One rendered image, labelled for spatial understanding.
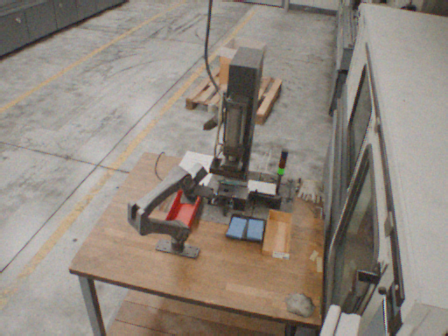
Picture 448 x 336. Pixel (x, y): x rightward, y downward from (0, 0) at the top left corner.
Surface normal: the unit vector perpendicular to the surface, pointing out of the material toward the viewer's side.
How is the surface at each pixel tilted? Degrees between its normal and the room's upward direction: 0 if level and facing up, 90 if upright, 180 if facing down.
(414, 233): 0
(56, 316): 0
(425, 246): 0
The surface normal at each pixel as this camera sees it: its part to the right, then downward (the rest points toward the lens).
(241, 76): -0.20, 0.57
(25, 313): 0.07, -0.81
